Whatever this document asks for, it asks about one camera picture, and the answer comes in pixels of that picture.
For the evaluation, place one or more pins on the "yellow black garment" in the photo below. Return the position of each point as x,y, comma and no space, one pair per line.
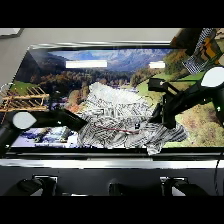
213,46

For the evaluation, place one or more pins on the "checked shirt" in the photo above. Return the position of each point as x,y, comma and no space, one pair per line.
196,60

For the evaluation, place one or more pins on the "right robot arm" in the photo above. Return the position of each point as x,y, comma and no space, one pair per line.
200,95

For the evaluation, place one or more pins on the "white black striped shirt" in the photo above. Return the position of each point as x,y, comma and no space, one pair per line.
116,110

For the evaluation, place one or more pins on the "red clothes hanger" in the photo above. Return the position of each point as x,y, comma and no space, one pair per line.
116,129

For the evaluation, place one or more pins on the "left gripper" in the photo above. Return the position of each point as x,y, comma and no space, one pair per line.
71,119

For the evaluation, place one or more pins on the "silver frame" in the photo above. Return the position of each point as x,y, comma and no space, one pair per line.
110,164

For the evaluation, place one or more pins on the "dark brown garment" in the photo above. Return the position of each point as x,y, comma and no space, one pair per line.
185,38

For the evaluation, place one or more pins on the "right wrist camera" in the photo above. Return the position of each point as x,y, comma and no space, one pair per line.
158,85

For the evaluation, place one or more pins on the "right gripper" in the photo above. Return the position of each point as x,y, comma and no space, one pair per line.
169,111

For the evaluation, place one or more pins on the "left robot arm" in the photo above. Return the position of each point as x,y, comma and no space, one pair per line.
13,128

